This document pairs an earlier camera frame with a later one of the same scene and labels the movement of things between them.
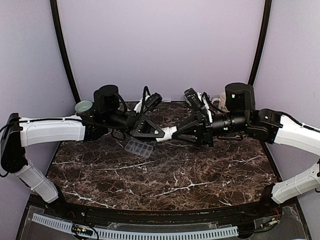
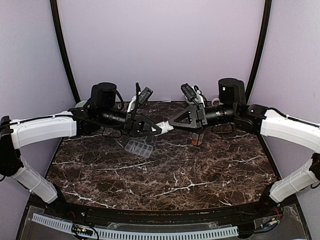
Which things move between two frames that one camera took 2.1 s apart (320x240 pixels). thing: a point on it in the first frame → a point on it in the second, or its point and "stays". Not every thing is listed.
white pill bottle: x=168 y=132 → x=165 y=126
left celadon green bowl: x=83 y=106 stays
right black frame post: x=261 y=41 stays
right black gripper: x=205 y=133 → x=190 y=112
